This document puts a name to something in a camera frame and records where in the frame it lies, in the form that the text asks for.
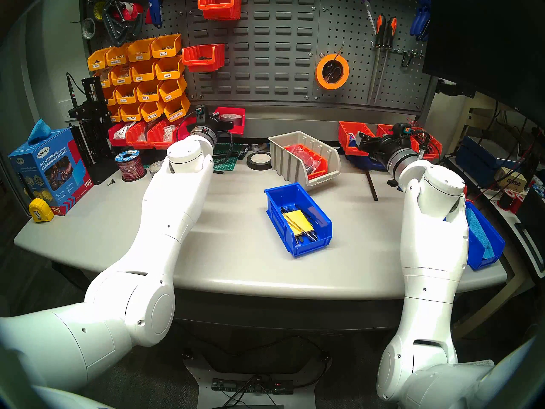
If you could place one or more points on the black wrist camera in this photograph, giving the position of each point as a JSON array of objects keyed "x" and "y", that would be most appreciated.
[
  {"x": 201, "y": 118},
  {"x": 402, "y": 130}
]

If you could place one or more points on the yellow bin labelled M3X8 BAD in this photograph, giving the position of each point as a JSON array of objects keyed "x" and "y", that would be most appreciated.
[{"x": 117, "y": 56}]

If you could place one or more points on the metal tweezers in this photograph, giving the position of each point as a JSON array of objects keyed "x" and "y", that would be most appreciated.
[{"x": 308, "y": 234}]

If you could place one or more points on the black marker pen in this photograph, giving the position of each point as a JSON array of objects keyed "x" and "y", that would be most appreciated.
[{"x": 242, "y": 154}]

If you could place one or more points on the yellow bin labelled M3-6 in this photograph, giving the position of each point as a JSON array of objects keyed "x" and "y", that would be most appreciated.
[{"x": 172, "y": 92}]

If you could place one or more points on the green cutting mat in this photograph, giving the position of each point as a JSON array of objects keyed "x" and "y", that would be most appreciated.
[{"x": 225, "y": 164}]

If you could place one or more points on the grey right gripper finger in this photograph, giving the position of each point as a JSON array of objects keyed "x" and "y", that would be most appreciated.
[
  {"x": 374, "y": 156},
  {"x": 367, "y": 138}
]

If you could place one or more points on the large blue storage bin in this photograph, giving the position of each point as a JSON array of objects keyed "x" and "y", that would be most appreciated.
[{"x": 276, "y": 203}]

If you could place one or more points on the small yellow parts bin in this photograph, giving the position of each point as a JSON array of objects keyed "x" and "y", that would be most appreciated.
[
  {"x": 110, "y": 98},
  {"x": 104, "y": 78}
]

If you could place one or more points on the yellow sticky note pad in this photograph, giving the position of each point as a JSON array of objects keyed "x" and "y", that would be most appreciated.
[{"x": 298, "y": 220}]

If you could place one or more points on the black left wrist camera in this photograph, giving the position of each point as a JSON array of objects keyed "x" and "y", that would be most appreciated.
[{"x": 201, "y": 118}]

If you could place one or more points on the blue cleaning cloths box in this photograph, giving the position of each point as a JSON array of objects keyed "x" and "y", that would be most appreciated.
[{"x": 51, "y": 174}]

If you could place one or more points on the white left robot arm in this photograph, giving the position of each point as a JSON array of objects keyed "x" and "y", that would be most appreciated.
[{"x": 170, "y": 225}]

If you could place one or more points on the white plastic bag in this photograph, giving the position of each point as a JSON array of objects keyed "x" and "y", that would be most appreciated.
[{"x": 120, "y": 132}]

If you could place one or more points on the small cardboard box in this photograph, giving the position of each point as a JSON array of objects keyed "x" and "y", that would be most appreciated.
[{"x": 513, "y": 180}]

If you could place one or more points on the white wall switch plate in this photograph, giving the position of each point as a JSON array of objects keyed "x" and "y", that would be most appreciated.
[{"x": 64, "y": 110}]

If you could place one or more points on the clear bag of red parts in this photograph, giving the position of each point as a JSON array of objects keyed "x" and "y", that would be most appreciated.
[{"x": 303, "y": 154}]

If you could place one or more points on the yellow tape roll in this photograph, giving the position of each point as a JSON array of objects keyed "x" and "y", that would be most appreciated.
[{"x": 98, "y": 10}]

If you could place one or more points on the yellow bin labelled M3X6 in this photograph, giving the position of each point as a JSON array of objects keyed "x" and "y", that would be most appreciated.
[{"x": 165, "y": 49}]

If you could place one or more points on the red bin with white bag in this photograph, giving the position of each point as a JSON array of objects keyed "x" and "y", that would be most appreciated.
[{"x": 117, "y": 143}]

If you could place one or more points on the hanging grey tape roll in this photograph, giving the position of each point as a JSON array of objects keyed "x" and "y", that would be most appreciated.
[{"x": 84, "y": 29}]

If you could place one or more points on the orange bin with glue bottles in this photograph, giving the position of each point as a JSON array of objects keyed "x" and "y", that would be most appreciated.
[{"x": 347, "y": 135}]

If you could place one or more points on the blue spring clamps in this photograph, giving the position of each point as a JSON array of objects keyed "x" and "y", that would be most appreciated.
[{"x": 421, "y": 20}]

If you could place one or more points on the yellow bin labelled M3-12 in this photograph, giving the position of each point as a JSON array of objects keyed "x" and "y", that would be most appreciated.
[{"x": 124, "y": 97}]

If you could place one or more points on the black power strip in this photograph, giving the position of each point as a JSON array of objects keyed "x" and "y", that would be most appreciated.
[{"x": 242, "y": 386}]

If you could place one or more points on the yellow bin labelled M2.5-6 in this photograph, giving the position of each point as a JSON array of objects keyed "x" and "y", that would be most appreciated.
[{"x": 130, "y": 115}]

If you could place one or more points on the orange wall bin with contents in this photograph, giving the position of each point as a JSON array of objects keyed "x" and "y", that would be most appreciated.
[{"x": 200, "y": 64}]

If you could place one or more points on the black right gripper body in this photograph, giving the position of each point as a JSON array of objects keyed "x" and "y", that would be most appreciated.
[{"x": 387, "y": 149}]

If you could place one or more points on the large grey storage bin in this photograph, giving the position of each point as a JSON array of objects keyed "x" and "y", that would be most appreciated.
[{"x": 287, "y": 165}]

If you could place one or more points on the grey pegboard with yellow bins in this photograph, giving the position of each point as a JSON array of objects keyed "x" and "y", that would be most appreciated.
[{"x": 174, "y": 12}]

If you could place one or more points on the metal hook rack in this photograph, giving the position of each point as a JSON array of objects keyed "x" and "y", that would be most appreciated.
[{"x": 415, "y": 53}]

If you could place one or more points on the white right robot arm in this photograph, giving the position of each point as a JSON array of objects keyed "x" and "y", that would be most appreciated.
[{"x": 434, "y": 250}]

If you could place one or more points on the dark blue storage crate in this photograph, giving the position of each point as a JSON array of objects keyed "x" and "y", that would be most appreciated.
[{"x": 472, "y": 154}]

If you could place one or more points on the yellow bin labelled M2.5-5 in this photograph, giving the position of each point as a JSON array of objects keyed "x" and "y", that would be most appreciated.
[{"x": 152, "y": 113}]

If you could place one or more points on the red bin with card pack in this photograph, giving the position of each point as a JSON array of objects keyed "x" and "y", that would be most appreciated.
[{"x": 185, "y": 129}]

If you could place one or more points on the yellow tape measure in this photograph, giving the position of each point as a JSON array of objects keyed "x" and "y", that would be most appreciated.
[{"x": 40, "y": 211}]

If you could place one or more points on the orange bin holding plastic bag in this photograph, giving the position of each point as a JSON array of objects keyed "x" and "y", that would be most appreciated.
[{"x": 320, "y": 167}]

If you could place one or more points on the black tape roll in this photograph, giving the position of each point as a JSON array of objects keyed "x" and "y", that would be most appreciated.
[{"x": 251, "y": 164}]

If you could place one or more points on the red bin holding tape roll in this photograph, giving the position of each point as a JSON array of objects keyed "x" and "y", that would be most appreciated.
[{"x": 238, "y": 126}]

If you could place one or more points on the grey pegboard with hand tools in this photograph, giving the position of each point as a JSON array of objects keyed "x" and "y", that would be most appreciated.
[{"x": 357, "y": 93}]

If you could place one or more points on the yellow bin labelled M3-8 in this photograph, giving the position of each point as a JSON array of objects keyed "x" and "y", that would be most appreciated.
[{"x": 147, "y": 95}]

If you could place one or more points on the grey louvered wall panel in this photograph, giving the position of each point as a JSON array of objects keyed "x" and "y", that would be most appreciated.
[{"x": 276, "y": 50}]

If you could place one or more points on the black monitor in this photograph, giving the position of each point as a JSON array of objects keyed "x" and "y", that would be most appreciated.
[{"x": 477, "y": 37}]

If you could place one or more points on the clear plastic bag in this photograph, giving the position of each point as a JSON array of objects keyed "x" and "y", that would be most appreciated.
[{"x": 143, "y": 134}]

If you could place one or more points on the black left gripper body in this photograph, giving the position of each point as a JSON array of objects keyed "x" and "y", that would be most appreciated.
[{"x": 219, "y": 125}]

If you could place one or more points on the blue bin holding cloth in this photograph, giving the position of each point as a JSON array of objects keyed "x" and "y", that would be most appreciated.
[{"x": 498, "y": 246}]

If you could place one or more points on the black metal stand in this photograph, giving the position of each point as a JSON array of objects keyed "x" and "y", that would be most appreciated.
[{"x": 96, "y": 156}]

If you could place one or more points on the red thread spool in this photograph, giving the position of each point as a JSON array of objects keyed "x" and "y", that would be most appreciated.
[{"x": 506, "y": 199}]

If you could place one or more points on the black carabiner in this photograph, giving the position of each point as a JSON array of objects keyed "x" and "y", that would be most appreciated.
[{"x": 403, "y": 59}]

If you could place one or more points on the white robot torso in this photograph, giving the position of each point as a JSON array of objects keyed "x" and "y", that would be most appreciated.
[{"x": 468, "y": 382}]

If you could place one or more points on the yellow bin labelled M4-6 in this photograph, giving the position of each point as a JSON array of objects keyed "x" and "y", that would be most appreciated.
[{"x": 141, "y": 73}]

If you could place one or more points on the red bin with clear bag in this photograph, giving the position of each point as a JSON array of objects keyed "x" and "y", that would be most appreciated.
[{"x": 133, "y": 144}]

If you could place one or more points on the yellow bin labelled M4-0.7 HEX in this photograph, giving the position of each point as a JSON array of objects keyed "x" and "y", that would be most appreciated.
[{"x": 176, "y": 111}]

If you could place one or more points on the orange masking tape roll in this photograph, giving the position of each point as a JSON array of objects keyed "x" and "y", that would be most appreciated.
[{"x": 320, "y": 76}]

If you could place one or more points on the yellow bin labelled M2.5-8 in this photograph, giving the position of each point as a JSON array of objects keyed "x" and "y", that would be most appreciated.
[{"x": 115, "y": 115}]

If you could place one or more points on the yellow bin labelled M3-4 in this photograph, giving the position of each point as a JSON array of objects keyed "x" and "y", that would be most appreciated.
[{"x": 169, "y": 70}]

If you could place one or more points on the blue microfibre cloth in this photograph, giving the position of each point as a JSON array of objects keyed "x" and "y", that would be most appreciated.
[{"x": 479, "y": 233}]

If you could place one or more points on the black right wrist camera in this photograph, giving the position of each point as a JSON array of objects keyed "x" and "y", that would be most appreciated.
[{"x": 402, "y": 130}]

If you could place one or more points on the blue cloth in box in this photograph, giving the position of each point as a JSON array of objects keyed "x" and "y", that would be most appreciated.
[{"x": 39, "y": 133}]

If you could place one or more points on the yellow bin labelled M4X4X6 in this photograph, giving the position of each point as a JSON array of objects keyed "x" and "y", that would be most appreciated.
[{"x": 121, "y": 76}]

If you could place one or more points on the clear bag of screws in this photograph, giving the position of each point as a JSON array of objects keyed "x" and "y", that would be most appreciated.
[{"x": 169, "y": 133}]

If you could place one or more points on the empty orange wall bin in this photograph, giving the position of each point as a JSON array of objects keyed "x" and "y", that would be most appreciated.
[{"x": 217, "y": 10}]

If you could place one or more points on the grey duct tape roll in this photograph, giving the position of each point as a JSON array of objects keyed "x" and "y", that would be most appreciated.
[
  {"x": 154, "y": 167},
  {"x": 232, "y": 115}
]

